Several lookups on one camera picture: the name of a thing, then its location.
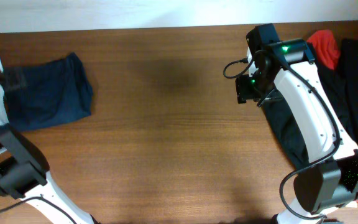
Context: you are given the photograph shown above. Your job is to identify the navy blue shorts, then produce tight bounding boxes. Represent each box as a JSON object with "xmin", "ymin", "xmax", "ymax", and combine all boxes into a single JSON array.
[{"xmin": 3, "ymin": 52, "xmax": 93, "ymax": 131}]

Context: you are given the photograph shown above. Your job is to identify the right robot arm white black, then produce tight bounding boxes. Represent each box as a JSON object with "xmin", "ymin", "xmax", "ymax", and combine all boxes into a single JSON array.
[{"xmin": 235, "ymin": 39, "xmax": 358, "ymax": 223}]

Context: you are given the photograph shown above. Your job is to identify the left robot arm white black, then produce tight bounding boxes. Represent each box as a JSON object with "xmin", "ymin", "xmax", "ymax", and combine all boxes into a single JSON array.
[{"xmin": 0, "ymin": 73, "xmax": 97, "ymax": 223}]

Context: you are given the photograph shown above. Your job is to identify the black t-shirt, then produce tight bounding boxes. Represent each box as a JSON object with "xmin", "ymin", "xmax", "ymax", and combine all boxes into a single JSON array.
[{"xmin": 262, "ymin": 43, "xmax": 356, "ymax": 169}]

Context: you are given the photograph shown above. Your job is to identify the red garment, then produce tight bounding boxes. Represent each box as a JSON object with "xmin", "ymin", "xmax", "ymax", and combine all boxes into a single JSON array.
[{"xmin": 307, "ymin": 29, "xmax": 341, "ymax": 70}]

